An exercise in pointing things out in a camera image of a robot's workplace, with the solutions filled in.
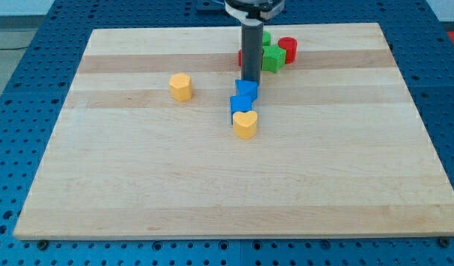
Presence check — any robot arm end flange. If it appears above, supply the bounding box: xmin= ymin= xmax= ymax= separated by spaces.
xmin=225 ymin=0 xmax=285 ymax=21

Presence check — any blue cube block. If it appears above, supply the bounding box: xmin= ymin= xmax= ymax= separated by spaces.
xmin=230 ymin=95 xmax=252 ymax=123

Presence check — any yellow hexagon block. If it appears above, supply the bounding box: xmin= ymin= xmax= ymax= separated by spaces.
xmin=169 ymin=72 xmax=193 ymax=101

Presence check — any yellow heart block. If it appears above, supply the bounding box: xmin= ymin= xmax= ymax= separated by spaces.
xmin=232 ymin=111 xmax=258 ymax=140

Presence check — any blue triangle block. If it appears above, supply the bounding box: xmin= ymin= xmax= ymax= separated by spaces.
xmin=235 ymin=79 xmax=259 ymax=101

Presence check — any red block behind rod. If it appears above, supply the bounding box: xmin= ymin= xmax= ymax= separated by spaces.
xmin=237 ymin=50 xmax=242 ymax=67

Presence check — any green star block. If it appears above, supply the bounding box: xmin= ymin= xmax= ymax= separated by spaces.
xmin=262 ymin=44 xmax=286 ymax=73

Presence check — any green round block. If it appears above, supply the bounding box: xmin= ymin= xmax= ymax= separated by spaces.
xmin=262 ymin=31 xmax=271 ymax=46

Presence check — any red cylinder block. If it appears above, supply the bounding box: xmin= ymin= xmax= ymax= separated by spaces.
xmin=277 ymin=37 xmax=298 ymax=64

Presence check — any wooden board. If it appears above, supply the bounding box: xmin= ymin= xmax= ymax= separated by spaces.
xmin=13 ymin=23 xmax=454 ymax=240

